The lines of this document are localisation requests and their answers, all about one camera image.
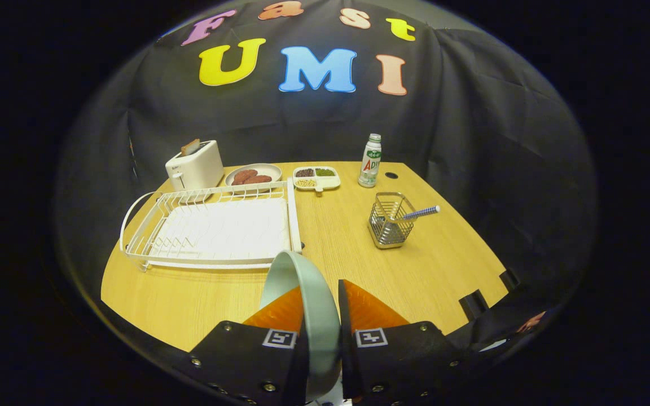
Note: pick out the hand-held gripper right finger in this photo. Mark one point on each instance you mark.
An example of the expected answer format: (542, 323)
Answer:
(350, 349)

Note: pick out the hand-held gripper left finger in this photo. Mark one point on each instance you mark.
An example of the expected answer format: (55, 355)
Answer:
(246, 361)

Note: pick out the light green plate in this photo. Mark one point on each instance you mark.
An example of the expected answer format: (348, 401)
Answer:
(319, 316)

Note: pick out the beige round plate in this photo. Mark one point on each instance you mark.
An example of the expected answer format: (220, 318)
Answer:
(268, 169)

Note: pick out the black table clamp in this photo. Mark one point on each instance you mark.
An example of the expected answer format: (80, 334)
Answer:
(473, 304)
(509, 279)

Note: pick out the white divided bean tray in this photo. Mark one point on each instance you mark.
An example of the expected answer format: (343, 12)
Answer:
(316, 179)

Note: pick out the brown meat patty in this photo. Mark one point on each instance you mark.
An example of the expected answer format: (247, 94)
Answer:
(243, 175)
(260, 180)

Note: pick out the white drink bottle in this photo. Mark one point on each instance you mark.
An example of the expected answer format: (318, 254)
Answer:
(370, 163)

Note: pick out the white toaster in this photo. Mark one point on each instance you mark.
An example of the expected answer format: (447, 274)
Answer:
(198, 166)

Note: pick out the brown toast slice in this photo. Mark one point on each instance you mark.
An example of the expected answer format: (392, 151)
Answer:
(190, 147)

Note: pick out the black backdrop cloth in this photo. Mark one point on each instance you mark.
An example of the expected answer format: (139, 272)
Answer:
(471, 141)

